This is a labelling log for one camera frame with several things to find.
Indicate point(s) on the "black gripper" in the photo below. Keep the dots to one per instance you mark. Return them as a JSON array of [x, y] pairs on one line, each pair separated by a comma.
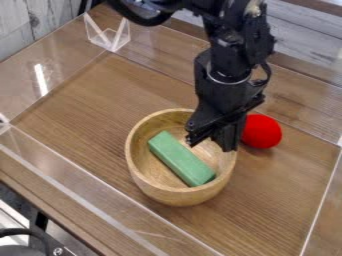
[[223, 104]]

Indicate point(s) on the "green rectangular block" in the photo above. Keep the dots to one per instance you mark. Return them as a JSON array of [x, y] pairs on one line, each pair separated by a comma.
[[180, 160]]

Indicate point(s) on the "brown wooden bowl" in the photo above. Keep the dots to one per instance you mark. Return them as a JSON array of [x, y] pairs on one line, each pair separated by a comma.
[[152, 176]]

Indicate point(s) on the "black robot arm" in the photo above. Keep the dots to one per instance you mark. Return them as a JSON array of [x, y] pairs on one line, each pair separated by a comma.
[[240, 45]]

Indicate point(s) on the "red plush strawberry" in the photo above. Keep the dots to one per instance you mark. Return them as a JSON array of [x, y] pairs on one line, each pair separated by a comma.
[[262, 132]]

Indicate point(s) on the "clear acrylic front wall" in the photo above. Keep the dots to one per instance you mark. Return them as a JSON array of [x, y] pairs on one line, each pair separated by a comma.
[[105, 219]]

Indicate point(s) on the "black table clamp bracket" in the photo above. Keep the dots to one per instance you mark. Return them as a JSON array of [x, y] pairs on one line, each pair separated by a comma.
[[51, 246]]

